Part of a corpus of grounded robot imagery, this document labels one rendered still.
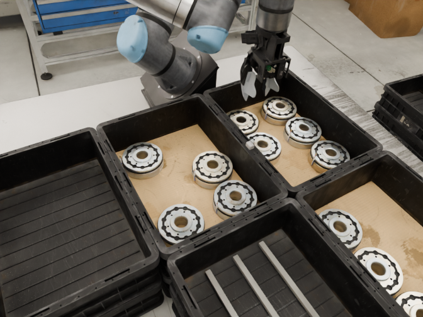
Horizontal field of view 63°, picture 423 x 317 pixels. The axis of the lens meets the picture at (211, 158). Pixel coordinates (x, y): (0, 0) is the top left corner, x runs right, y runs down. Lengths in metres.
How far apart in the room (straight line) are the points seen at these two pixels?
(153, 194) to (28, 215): 0.28
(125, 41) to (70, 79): 1.73
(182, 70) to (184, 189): 0.41
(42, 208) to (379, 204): 0.81
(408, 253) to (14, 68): 2.75
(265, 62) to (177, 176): 0.35
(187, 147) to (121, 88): 0.52
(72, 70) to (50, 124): 1.58
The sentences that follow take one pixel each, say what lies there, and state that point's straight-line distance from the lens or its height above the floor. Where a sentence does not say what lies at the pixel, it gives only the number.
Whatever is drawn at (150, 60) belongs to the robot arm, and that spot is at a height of 0.96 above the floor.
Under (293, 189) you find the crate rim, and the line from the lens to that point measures 0.77.
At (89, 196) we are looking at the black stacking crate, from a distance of 0.88.
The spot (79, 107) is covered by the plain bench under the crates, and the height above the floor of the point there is 0.70.
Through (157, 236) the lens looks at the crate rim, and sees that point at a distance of 0.68.
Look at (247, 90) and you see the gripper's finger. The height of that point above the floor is 0.98.
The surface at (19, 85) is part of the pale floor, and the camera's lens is 2.82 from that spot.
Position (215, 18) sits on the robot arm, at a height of 1.20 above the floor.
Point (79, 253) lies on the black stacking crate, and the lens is 0.81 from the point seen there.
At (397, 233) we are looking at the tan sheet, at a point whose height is 0.83.
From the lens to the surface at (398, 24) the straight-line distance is 3.71.
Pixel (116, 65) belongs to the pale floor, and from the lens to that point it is 2.85.
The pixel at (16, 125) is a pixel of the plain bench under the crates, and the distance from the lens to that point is 1.34.
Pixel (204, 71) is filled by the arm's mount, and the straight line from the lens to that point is 1.12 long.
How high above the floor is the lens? 1.52
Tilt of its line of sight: 48 degrees down
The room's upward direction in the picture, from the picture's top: 4 degrees clockwise
